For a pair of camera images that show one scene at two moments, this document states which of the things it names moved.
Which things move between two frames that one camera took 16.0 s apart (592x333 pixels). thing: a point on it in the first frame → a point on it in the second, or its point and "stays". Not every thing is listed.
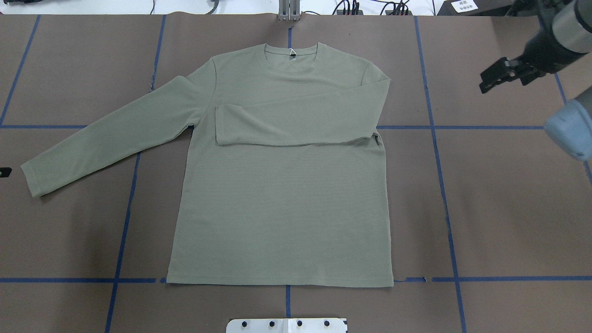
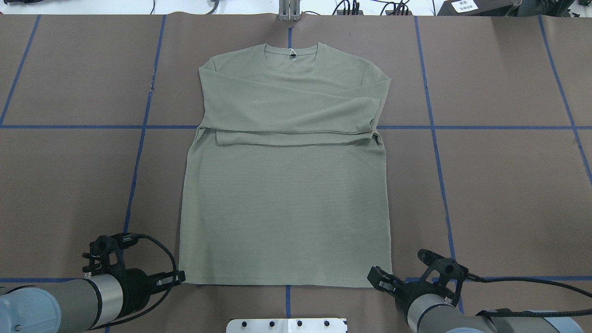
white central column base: [286, 325] stays
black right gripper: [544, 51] → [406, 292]
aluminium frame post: [289, 10] stays
